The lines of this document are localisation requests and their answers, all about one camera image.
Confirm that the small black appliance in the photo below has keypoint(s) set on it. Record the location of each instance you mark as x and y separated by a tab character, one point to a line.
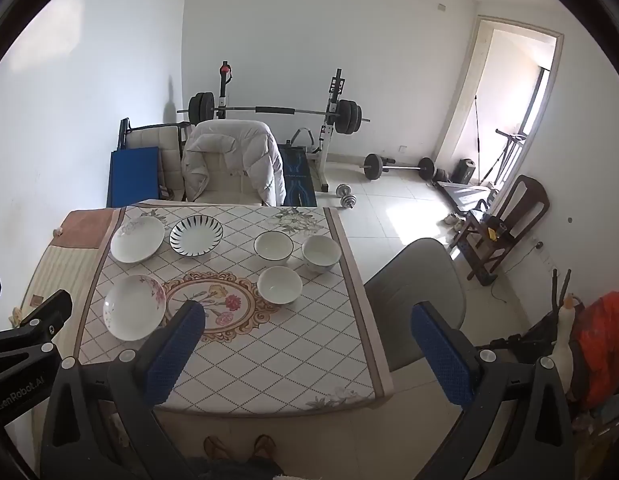
464	170

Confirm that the black and white striped plate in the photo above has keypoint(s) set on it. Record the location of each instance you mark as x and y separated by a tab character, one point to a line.
196	236

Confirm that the white weight bench rack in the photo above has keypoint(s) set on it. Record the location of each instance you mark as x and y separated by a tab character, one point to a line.
334	91

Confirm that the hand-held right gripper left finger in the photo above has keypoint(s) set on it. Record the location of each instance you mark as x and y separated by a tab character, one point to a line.
177	352

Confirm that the white plate pink floral print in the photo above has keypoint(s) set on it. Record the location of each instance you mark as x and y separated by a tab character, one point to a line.
132	310

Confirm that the beige padded chair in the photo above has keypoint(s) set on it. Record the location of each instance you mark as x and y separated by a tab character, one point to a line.
224	182
149	137

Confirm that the person's left foot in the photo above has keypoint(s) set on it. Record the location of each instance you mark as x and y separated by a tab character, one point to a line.
217	447

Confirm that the chrome dumbbell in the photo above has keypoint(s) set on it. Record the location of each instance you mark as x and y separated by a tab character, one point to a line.
346	197

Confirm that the white long-necked toy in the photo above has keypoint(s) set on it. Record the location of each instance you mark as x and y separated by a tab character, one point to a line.
564	345

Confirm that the crumpled beige cloth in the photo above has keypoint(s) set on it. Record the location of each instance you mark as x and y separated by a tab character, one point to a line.
14	316

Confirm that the person's foot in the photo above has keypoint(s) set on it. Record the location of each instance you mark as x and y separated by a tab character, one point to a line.
217	447
265	447

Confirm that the yellow object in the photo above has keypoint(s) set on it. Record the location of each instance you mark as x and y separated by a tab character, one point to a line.
492	233

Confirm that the orange bag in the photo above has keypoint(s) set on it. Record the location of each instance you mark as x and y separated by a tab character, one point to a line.
604	340

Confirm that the white plate grey floral print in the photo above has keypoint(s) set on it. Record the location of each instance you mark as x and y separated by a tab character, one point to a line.
137	242

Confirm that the white puffer jacket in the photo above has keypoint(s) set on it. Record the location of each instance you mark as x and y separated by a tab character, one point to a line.
229	137

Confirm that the black metal frame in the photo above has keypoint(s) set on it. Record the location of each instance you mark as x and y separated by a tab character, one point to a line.
123	132

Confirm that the person's right foot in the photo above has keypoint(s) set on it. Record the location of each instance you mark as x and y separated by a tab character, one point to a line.
265	447

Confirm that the grey chair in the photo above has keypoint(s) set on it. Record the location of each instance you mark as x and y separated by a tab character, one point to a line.
414	280

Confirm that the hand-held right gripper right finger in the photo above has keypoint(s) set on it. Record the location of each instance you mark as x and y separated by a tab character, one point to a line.
439	357

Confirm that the plain white bowl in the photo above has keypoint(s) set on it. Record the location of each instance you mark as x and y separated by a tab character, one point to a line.
279	286

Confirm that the blue patterned bench pad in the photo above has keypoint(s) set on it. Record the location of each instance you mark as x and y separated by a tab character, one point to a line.
295	177

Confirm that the white bowl blue rim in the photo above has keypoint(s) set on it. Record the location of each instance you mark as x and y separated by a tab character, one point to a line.
321	255

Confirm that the doorway frame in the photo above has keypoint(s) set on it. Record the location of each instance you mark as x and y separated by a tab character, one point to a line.
472	85

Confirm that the pair of white shoes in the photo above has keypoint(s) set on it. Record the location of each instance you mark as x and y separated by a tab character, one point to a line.
452	220

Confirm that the blue folded mat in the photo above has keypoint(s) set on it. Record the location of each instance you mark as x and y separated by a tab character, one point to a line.
132	175

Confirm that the black folded equipment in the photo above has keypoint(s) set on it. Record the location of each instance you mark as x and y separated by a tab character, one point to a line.
524	337

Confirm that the long barbell with black plates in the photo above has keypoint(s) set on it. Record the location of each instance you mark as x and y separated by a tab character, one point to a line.
274	109

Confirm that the dark wooden chair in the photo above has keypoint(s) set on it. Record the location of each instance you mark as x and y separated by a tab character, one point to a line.
527	200

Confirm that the thin black pole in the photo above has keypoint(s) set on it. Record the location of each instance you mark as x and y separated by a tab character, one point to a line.
476	130

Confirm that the short barbell with black plates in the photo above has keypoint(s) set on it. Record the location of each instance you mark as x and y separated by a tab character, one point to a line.
374	166

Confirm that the printed diamond pattern tablecloth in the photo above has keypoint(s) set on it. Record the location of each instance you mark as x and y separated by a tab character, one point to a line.
289	350

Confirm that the beige and brown striped mat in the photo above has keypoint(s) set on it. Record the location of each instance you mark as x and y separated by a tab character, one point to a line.
54	270

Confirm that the exercise machine frame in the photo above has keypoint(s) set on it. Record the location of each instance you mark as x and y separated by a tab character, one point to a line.
509	136

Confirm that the white bowl dark rim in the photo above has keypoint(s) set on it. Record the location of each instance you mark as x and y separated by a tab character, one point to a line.
273	247

